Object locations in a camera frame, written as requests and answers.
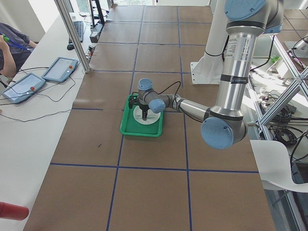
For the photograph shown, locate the black computer keyboard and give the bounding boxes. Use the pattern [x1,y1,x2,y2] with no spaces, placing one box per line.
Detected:
[73,21,84,43]

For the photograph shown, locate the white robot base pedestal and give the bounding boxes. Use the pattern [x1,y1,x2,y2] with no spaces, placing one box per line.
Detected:
[191,0,228,84]

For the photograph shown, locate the aluminium frame post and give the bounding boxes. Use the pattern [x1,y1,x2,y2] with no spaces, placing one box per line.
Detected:
[54,0,90,73]

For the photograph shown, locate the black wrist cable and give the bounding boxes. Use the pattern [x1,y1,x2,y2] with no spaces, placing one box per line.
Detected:
[155,81,181,96]

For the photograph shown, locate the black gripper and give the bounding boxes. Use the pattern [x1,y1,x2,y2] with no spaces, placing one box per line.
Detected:
[140,104,148,120]

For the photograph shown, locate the white paper sheet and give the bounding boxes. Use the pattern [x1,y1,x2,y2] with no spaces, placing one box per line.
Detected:
[250,140,308,193]

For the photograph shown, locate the green plastic tray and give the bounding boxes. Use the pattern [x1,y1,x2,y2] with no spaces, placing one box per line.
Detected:
[120,95,164,137]

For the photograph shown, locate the black cable bundle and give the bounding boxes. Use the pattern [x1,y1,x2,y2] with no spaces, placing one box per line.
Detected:
[261,91,308,164]

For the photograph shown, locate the black computer mouse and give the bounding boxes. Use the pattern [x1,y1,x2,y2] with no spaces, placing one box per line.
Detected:
[66,43,75,51]

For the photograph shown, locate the black pendant cables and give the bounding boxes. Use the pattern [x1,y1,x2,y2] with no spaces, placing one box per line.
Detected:
[0,67,77,122]

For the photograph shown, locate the seated person in grey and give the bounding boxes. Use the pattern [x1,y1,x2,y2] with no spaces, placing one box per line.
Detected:
[0,23,37,78]

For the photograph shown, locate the near blue teach pendant tablet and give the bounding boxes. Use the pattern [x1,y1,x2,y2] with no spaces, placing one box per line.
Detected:
[2,73,46,103]

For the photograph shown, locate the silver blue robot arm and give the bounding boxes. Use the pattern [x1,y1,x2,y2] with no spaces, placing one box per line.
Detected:
[129,0,284,149]

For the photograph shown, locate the far blue teach pendant tablet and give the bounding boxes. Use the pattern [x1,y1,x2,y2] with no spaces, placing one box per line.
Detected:
[42,57,78,82]

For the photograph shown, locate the aluminium frame rail right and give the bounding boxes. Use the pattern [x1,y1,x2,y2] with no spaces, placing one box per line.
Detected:
[257,37,308,127]

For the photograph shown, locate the white round plate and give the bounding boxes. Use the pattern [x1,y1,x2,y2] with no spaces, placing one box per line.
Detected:
[133,106,161,125]

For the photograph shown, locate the blue teach pendant tablet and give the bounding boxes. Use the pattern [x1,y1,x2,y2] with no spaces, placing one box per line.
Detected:
[2,73,46,103]
[42,57,78,82]

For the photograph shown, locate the red cylinder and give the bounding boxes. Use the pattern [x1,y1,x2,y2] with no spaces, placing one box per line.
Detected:
[0,202,29,220]

